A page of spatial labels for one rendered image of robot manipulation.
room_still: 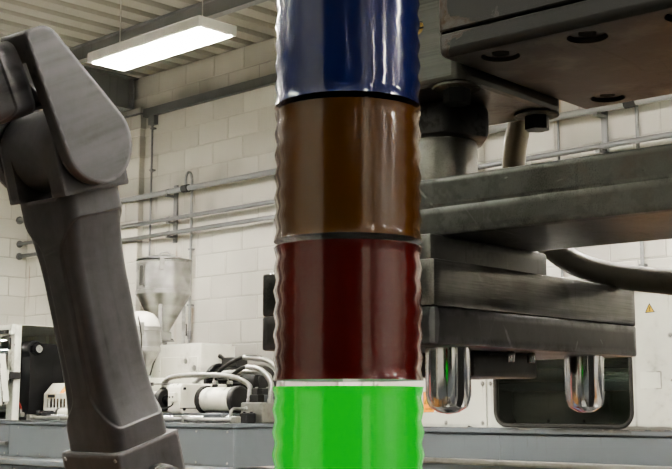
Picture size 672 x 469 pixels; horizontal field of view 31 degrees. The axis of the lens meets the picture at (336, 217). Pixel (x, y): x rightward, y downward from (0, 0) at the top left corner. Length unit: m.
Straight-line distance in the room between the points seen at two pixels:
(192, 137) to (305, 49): 10.89
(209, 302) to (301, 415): 10.47
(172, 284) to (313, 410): 8.81
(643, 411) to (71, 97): 4.95
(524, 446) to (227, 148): 5.48
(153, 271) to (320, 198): 8.82
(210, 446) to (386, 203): 7.34
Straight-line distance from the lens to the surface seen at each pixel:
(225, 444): 7.52
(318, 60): 0.30
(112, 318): 0.94
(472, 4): 0.54
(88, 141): 0.91
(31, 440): 9.24
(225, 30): 7.98
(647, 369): 5.70
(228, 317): 10.55
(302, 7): 0.31
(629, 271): 0.64
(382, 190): 0.30
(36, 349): 9.58
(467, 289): 0.53
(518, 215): 0.53
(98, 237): 0.93
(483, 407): 6.21
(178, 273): 9.13
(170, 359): 8.91
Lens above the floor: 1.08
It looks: 9 degrees up
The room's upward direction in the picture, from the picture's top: straight up
